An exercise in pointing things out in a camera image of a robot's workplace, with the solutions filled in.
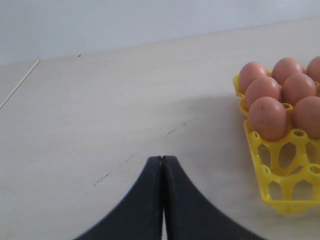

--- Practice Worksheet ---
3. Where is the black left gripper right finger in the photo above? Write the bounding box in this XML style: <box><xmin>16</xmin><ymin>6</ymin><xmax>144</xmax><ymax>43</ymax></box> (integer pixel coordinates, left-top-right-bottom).
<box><xmin>162</xmin><ymin>156</ymin><xmax>262</xmax><ymax>240</ymax></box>

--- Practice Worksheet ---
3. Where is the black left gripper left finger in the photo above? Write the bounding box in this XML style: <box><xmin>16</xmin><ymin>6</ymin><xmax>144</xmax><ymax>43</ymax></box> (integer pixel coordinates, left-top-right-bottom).
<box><xmin>77</xmin><ymin>156</ymin><xmax>163</xmax><ymax>240</ymax></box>

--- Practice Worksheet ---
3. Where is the brown egg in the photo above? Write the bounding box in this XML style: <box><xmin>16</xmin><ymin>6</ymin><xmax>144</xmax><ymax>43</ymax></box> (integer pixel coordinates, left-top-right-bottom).
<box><xmin>306</xmin><ymin>55</ymin><xmax>320</xmax><ymax>83</ymax></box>
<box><xmin>244</xmin><ymin>76</ymin><xmax>281</xmax><ymax>110</ymax></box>
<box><xmin>281</xmin><ymin>73</ymin><xmax>316</xmax><ymax>106</ymax></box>
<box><xmin>238</xmin><ymin>61</ymin><xmax>269</xmax><ymax>94</ymax></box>
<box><xmin>271</xmin><ymin>57</ymin><xmax>305</xmax><ymax>86</ymax></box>
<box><xmin>292</xmin><ymin>96</ymin><xmax>320</xmax><ymax>140</ymax></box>
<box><xmin>248</xmin><ymin>96</ymin><xmax>287</xmax><ymax>142</ymax></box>

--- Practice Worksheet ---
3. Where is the yellow plastic egg tray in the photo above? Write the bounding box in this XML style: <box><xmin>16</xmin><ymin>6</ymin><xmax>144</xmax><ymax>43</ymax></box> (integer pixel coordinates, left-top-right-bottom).
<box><xmin>232</xmin><ymin>68</ymin><xmax>320</xmax><ymax>215</ymax></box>

